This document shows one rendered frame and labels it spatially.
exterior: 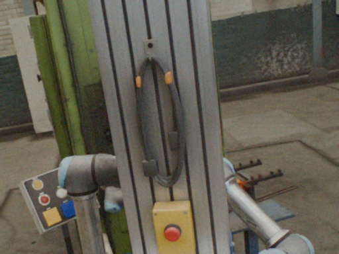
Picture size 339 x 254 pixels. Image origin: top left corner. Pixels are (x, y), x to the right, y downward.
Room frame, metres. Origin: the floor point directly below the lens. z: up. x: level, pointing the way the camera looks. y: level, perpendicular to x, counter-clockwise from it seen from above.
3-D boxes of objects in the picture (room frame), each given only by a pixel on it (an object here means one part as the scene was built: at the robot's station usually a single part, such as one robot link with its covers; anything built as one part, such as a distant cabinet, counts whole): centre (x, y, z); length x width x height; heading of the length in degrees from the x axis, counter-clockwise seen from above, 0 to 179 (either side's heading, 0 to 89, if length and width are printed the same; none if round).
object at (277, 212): (2.24, -0.70, 0.69); 0.40 x 0.30 x 0.02; 101
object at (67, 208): (2.04, 0.30, 1.01); 0.07 x 0.05 x 0.07; 122
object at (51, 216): (1.99, 0.39, 1.01); 0.07 x 0.05 x 0.07; 122
